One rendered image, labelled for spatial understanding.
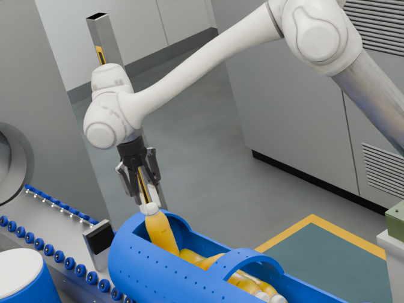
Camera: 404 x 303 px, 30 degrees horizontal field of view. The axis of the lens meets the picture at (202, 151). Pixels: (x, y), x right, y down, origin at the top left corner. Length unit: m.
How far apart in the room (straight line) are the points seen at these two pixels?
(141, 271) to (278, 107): 2.49
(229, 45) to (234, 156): 3.26
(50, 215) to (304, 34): 1.71
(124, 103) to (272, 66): 2.57
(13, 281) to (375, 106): 1.35
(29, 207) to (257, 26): 1.63
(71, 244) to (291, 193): 2.02
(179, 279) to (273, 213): 2.45
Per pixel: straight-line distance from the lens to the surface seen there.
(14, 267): 2.64
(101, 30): 2.60
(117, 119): 1.82
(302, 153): 4.48
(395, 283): 2.43
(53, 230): 2.99
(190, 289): 1.98
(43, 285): 2.59
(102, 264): 2.64
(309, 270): 3.92
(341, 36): 1.68
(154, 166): 2.13
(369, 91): 1.79
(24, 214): 3.18
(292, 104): 4.34
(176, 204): 4.76
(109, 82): 1.96
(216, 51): 1.90
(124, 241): 2.22
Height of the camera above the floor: 2.35
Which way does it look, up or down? 26 degrees down
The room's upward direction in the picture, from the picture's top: 15 degrees counter-clockwise
